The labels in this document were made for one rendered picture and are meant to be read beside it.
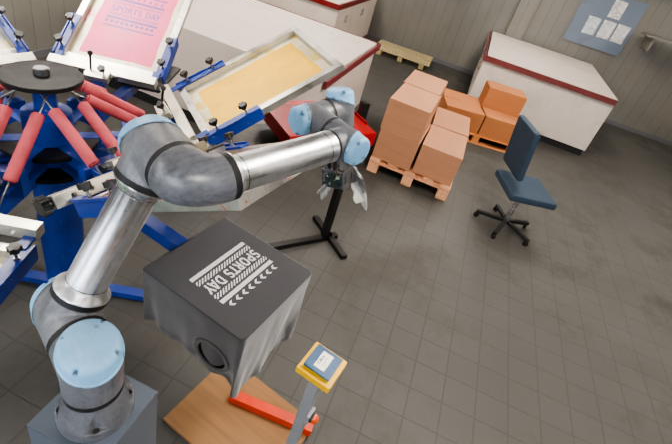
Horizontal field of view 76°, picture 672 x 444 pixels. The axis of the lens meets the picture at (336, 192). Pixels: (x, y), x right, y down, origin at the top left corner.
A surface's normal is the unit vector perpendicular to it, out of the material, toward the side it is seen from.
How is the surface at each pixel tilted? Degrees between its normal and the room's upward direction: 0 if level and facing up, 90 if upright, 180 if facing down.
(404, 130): 90
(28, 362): 0
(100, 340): 8
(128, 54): 32
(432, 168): 90
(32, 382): 0
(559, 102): 90
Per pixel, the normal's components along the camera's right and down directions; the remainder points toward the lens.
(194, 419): 0.25, -0.80
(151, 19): 0.21, -0.38
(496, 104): -0.18, 0.52
